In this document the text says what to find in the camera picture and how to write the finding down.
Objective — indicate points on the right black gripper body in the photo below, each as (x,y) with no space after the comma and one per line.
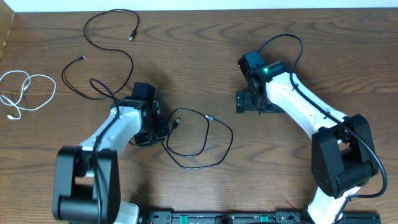
(246,98)

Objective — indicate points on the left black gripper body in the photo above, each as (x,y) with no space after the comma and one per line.
(158,131)

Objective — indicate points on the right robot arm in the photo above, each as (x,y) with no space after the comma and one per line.
(343,155)

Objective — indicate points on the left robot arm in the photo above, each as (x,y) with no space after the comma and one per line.
(87,185)

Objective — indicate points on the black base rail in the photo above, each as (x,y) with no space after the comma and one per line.
(278,217)

